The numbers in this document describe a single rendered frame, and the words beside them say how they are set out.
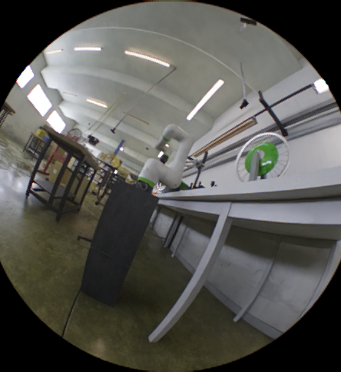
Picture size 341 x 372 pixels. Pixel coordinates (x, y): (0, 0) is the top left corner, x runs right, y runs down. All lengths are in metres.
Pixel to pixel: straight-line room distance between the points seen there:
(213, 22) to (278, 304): 3.82
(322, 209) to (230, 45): 2.87
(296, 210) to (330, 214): 0.10
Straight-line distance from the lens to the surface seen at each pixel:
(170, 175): 0.80
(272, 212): 0.37
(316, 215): 0.34
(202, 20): 3.03
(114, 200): 0.61
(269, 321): 1.38
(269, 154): 0.94
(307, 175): 0.32
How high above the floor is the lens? 0.74
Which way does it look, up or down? 13 degrees up
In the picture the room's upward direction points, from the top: 24 degrees clockwise
